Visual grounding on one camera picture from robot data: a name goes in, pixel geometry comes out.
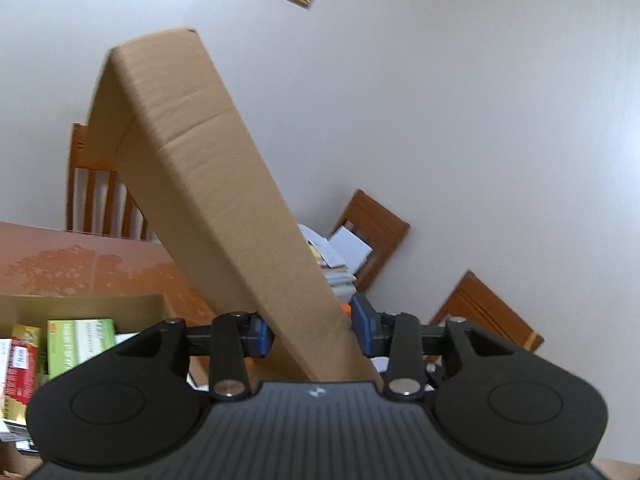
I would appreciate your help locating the orange cap glue stick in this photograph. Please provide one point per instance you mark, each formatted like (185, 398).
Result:
(345, 310)

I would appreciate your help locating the gold medicine box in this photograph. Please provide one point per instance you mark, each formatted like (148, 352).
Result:
(22, 375)

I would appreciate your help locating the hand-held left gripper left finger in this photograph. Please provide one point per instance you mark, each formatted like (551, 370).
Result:
(262, 337)

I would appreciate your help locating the cardboard box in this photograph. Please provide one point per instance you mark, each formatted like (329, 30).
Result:
(200, 160)

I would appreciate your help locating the wooden dining chair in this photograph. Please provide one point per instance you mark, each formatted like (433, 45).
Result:
(380, 220)
(80, 155)
(480, 300)

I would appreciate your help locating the cardboard box base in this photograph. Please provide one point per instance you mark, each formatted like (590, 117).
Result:
(100, 302)

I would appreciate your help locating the green cartoon print box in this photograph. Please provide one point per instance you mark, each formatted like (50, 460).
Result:
(75, 345)

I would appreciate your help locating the stack of papers and books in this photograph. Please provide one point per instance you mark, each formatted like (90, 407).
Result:
(345, 245)

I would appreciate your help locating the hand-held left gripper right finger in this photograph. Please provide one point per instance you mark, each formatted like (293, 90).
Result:
(360, 325)

